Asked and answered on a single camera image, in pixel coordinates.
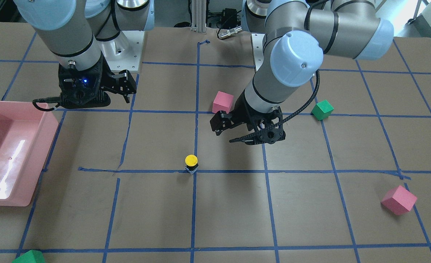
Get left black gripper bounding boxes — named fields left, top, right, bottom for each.
left=210, top=92, right=286, bottom=145

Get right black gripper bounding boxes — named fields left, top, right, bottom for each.
left=58, top=55, right=137, bottom=109

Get yellow push button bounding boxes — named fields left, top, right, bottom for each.
left=185, top=155, right=199, bottom=175

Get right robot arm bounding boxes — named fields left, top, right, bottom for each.
left=15, top=0, right=155, bottom=112

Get green cube near arm base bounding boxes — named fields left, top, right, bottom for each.
left=311, top=100, right=334, bottom=121

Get pink cube near arm base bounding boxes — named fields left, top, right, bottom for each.
left=212, top=91, right=234, bottom=114

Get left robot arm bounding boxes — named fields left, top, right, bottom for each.
left=210, top=0, right=394, bottom=145

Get black electronics box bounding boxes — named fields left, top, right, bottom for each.
left=212, top=8, right=240, bottom=29

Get pink plastic bin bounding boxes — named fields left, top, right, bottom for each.
left=0, top=100, right=59, bottom=206

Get pink cube far corner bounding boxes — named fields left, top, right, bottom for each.
left=381, top=186, right=417, bottom=215

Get green cube at table edge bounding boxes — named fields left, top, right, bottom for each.
left=12, top=250, right=46, bottom=263

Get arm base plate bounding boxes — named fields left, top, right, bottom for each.
left=101, top=31, right=146, bottom=73
left=251, top=33, right=265, bottom=73

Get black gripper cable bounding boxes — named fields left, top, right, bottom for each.
left=281, top=69, right=322, bottom=126

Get silver cable connector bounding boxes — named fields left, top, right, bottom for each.
left=217, top=26, right=243, bottom=40

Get aluminium frame post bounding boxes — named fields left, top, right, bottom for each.
left=190, top=0, right=208, bottom=34

